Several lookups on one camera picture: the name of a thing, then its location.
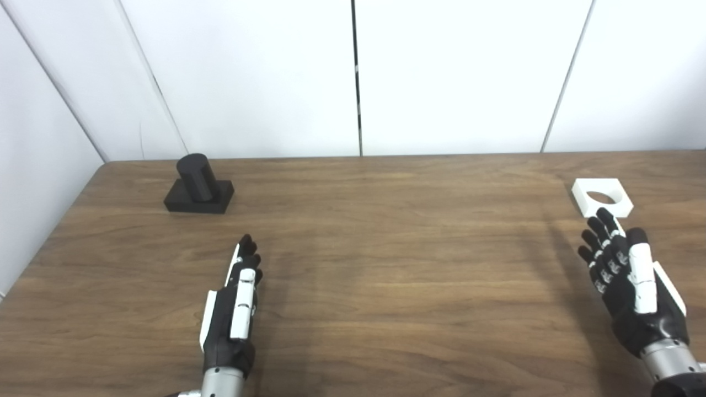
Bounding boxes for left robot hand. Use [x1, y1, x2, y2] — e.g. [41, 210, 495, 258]
[200, 234, 263, 381]

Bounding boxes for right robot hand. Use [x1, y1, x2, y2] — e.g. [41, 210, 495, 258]
[577, 207, 690, 359]

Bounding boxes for white square piece with hole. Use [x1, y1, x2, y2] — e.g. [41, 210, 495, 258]
[571, 178, 634, 217]

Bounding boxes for black peg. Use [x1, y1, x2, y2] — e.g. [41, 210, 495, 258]
[164, 153, 235, 214]

